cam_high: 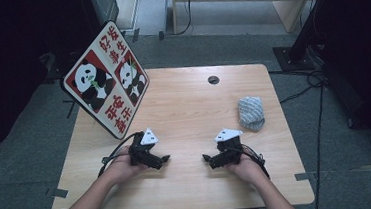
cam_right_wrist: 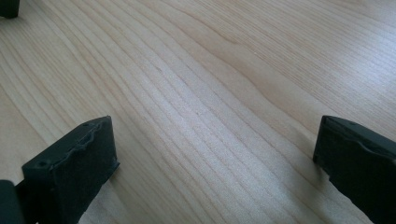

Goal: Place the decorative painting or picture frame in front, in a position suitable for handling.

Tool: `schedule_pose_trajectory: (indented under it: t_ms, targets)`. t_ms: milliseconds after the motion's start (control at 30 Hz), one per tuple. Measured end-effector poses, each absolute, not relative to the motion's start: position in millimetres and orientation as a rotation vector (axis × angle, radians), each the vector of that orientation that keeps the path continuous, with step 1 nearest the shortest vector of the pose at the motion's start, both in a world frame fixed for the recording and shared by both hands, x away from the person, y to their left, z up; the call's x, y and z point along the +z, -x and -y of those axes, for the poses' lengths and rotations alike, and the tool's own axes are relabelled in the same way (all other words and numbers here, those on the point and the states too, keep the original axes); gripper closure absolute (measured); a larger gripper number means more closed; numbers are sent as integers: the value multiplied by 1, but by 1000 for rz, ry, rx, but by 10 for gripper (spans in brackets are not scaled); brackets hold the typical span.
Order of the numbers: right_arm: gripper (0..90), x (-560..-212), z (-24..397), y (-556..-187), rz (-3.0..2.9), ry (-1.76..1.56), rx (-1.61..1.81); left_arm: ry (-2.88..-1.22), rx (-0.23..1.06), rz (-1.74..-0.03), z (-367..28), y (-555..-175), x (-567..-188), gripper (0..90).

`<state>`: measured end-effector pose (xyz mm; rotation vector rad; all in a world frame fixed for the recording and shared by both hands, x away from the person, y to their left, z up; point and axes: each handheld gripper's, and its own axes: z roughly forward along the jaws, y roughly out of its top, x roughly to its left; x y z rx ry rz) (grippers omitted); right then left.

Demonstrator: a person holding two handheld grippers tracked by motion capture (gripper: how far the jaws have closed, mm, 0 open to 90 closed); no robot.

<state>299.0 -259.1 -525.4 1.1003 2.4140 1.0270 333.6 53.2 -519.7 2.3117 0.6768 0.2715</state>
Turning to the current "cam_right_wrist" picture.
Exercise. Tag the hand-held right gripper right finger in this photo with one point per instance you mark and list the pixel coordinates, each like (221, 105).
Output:
(361, 165)

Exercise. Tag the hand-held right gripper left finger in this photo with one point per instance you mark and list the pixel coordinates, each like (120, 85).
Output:
(71, 168)

